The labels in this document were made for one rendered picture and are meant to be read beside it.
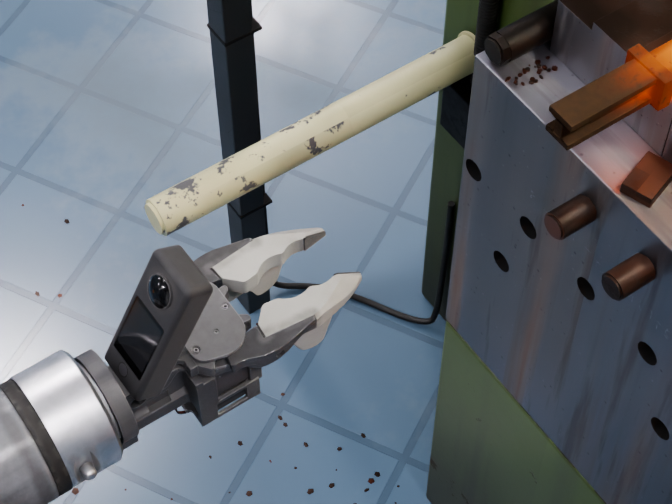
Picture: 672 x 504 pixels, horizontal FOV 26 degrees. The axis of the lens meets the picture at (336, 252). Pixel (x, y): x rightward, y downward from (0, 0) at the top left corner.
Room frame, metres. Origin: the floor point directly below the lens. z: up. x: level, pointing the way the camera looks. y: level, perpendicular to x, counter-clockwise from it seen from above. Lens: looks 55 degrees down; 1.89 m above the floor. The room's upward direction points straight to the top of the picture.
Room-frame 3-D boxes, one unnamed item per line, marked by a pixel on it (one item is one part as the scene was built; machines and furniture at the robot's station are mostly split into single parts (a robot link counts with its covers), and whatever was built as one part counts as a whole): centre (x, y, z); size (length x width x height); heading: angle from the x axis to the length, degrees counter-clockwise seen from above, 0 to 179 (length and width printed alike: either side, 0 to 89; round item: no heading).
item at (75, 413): (0.50, 0.19, 0.98); 0.10 x 0.05 x 0.09; 35
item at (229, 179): (1.07, 0.02, 0.62); 0.44 x 0.05 x 0.05; 125
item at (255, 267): (0.63, 0.05, 0.97); 0.09 x 0.03 x 0.06; 135
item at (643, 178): (0.77, -0.27, 0.92); 0.04 x 0.03 x 0.01; 143
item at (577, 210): (0.76, -0.21, 0.87); 0.04 x 0.03 x 0.03; 125
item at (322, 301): (0.59, 0.02, 0.97); 0.09 x 0.03 x 0.06; 114
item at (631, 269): (0.70, -0.25, 0.87); 0.04 x 0.03 x 0.03; 125
